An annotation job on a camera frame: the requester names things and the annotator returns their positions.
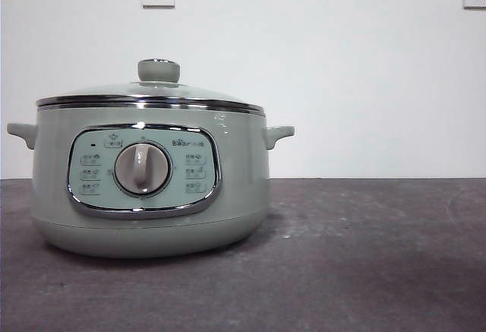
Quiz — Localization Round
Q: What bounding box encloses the sage green electric cooking pot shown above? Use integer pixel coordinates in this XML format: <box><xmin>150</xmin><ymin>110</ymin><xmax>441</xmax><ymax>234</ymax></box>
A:
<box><xmin>6</xmin><ymin>100</ymin><xmax>295</xmax><ymax>259</ymax></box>

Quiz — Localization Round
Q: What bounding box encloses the glass lid with green knob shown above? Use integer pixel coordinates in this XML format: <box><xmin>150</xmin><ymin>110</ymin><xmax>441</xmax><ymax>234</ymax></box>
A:
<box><xmin>35</xmin><ymin>58</ymin><xmax>264</xmax><ymax>115</ymax></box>

